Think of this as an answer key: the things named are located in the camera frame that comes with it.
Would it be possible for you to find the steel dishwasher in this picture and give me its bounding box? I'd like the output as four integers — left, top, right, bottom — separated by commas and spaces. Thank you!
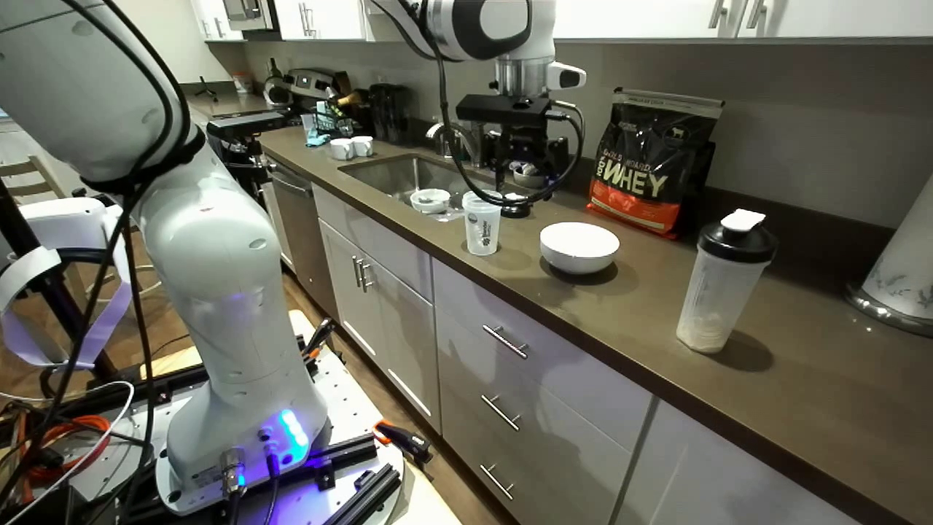
261, 156, 340, 319

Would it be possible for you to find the white cable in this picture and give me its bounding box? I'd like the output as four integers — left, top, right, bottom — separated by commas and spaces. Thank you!
0, 380, 136, 525

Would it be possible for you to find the drawer handle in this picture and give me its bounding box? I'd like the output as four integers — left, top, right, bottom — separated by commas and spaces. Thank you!
480, 394, 522, 432
479, 463, 515, 502
482, 324, 529, 360

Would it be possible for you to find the dishwasher handle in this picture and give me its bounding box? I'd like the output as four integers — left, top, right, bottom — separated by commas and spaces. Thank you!
270, 166, 315, 197

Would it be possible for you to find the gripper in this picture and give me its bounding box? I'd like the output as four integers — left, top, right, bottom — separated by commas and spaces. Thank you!
483, 121, 571, 217

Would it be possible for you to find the small white bowl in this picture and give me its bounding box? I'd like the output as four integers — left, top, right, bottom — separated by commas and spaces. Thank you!
409, 187, 452, 214

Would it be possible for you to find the black canister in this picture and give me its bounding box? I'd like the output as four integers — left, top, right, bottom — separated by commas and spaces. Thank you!
367, 82, 411, 145

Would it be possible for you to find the shaker bottle with black lid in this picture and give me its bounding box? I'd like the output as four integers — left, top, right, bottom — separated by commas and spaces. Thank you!
675, 209, 778, 355

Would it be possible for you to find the orange and black clamp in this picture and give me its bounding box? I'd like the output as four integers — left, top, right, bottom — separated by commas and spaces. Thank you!
372, 419, 433, 465
302, 316, 338, 359

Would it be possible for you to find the black cable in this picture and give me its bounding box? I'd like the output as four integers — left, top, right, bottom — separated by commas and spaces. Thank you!
262, 451, 284, 525

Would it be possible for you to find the clear plastic cup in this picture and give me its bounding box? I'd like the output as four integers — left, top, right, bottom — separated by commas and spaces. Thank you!
461, 190, 504, 257

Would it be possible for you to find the black whey powder bag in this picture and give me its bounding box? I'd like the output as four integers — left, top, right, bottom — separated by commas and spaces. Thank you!
586, 87, 725, 241

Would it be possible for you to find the wooden chair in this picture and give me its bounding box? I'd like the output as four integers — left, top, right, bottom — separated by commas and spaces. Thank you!
0, 155, 68, 206

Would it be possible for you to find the white vessel with metal base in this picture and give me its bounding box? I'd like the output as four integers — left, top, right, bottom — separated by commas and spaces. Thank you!
845, 174, 933, 338

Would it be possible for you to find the white drawer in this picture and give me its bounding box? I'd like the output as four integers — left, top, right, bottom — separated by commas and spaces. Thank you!
437, 376, 563, 525
434, 314, 637, 525
432, 258, 655, 457

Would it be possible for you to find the wide white cabinet door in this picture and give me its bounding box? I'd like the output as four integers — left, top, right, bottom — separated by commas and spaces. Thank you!
608, 399, 865, 525

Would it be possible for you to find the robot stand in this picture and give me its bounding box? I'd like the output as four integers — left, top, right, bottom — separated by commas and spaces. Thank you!
0, 309, 464, 525

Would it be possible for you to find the grey bowl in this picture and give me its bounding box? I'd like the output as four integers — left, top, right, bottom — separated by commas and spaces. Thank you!
512, 161, 547, 190

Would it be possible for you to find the black dish rack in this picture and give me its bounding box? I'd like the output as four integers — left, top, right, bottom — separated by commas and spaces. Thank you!
313, 101, 367, 140

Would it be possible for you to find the steel sink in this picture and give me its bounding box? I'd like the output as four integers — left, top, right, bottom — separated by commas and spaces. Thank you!
338, 152, 542, 224

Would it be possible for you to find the chrome tap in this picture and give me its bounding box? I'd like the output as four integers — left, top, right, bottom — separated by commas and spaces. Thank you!
426, 120, 483, 166

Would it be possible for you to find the silver and black appliance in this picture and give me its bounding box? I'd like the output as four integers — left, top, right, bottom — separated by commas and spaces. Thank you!
262, 68, 352, 108

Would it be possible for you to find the orange cable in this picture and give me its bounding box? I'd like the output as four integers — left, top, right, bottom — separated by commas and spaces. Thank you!
20, 414, 112, 483

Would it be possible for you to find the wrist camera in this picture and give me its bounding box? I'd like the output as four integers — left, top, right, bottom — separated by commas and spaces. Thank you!
456, 94, 553, 125

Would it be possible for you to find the camera on tripod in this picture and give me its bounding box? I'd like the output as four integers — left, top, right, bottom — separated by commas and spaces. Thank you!
206, 110, 289, 214

